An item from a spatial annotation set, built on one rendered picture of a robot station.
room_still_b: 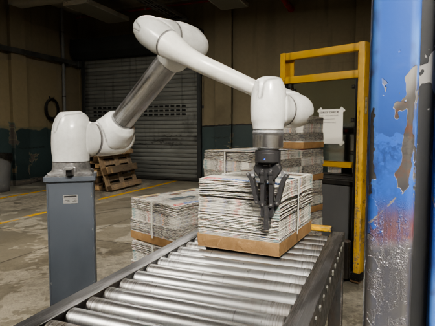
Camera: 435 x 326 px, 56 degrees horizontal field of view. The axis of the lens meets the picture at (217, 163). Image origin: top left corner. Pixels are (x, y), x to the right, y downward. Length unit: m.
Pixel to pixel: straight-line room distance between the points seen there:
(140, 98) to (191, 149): 7.98
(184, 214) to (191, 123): 7.71
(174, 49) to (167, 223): 0.95
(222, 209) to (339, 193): 2.29
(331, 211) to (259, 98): 2.50
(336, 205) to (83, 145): 2.33
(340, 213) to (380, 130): 3.37
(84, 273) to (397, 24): 1.78
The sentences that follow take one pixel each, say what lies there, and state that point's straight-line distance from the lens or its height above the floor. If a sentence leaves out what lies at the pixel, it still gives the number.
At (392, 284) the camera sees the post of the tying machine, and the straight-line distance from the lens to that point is 0.21.
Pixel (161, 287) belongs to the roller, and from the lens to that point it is 1.08.
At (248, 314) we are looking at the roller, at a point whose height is 0.80.
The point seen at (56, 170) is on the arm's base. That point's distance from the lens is 1.85.
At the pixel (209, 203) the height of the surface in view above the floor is 0.95.
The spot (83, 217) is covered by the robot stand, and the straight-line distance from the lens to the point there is 1.84.
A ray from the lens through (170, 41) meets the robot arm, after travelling 1.45.
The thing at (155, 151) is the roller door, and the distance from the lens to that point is 10.17.
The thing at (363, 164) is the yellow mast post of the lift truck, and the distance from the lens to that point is 3.30.
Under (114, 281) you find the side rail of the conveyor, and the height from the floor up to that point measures 0.80.
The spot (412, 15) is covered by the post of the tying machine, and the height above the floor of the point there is 1.24.
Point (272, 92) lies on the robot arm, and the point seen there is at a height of 1.30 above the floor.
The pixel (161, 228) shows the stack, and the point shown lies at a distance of 2.12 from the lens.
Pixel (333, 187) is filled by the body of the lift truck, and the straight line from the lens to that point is 3.57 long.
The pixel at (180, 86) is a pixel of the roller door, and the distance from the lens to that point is 9.89.
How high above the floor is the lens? 1.19
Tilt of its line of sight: 4 degrees down
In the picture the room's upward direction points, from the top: straight up
